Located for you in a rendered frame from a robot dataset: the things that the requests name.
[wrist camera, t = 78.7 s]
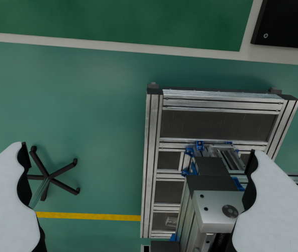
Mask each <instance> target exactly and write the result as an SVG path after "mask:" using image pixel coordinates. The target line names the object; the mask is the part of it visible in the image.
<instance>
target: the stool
mask: <svg viewBox="0 0 298 252"><path fill-rule="evenodd" d="M36 151H37V147H36V146H32V147H31V151H30V152H29V154H30V155H31V157H32V159H33V160H34V162H35V163H36V165H37V166H38V168H39V170H40V171H41V173H42V174H43V175H33V174H27V178H28V180H42V181H43V182H42V183H41V185H40V187H39V188H38V190H37V192H36V193H35V195H34V196H33V198H32V200H31V201H30V203H29V206H30V207H31V208H32V209H34V208H35V206H36V204H37V203H38V201H39V199H40V198H41V199H40V200H41V201H45V200H46V198H47V191H48V187H49V184H50V182H51V183H53V184H55V185H57V186H59V187H61V188H62V189H64V190H66V191H68V192H70V193H72V194H74V195H77V194H79V193H80V188H79V187H78V188H77V189H76V190H75V189H73V188H71V187H69V186H68V185H66V184H64V183H62V182H60V181H58V180H56V179H55V177H57V176H58V175H60V174H62V173H64V172H66V171H68V170H70V169H72V168H74V167H75V166H76V165H77V162H78V160H77V158H74V159H73V162H72V163H70V164H69V165H67V166H65V167H63V168H61V169H59V170H57V171H56V172H54V173H52V174H49V173H48V172H47V170H46V168H45V167H44V165H43V163H42V162H41V160H40V159H39V157H38V155H37V154H36ZM41 230H42V233H43V236H44V239H45V233H44V231H43V229H42V228H41Z"/></svg>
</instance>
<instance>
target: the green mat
mask: <svg viewBox="0 0 298 252"><path fill-rule="evenodd" d="M252 4H253V0H0V33H6V34H18V35H31V36H44V37H56V38H69V39H82V40H94V41H107V42H119V43H132V44H145V45H157V46H170V47H182V48H195V49H208V50H220V51H233V52H239V51H240V47H241V44H242V40H243V36H244V33H245V29H246V25H247V22H248V18H249V14H250V11H251V7H252Z"/></svg>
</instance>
